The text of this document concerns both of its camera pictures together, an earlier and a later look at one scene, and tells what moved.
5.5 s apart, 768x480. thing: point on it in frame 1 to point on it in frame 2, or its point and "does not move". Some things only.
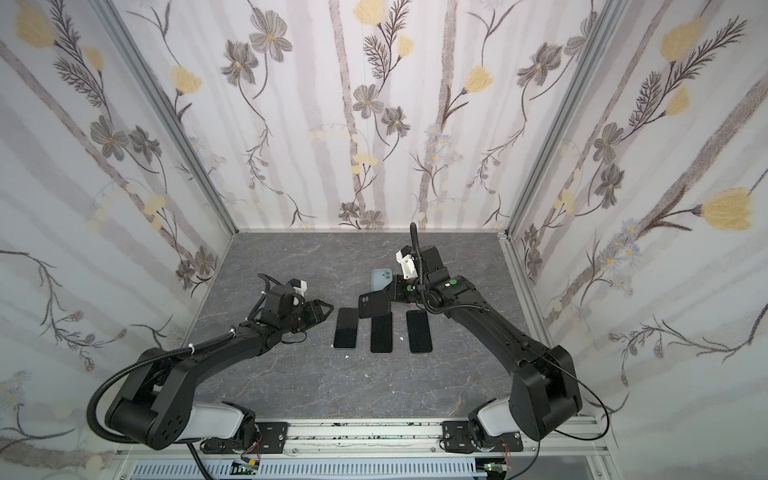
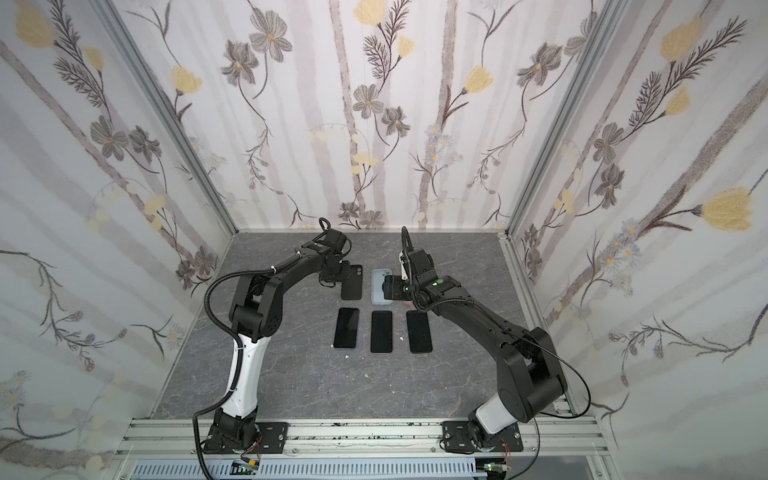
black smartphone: x=419 y=332 does not move
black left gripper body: x=305 y=310 to x=335 y=267
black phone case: x=374 y=303 to x=352 y=288
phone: x=347 y=328 does not move
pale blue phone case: x=381 y=277 does not move
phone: x=382 y=333 does not move
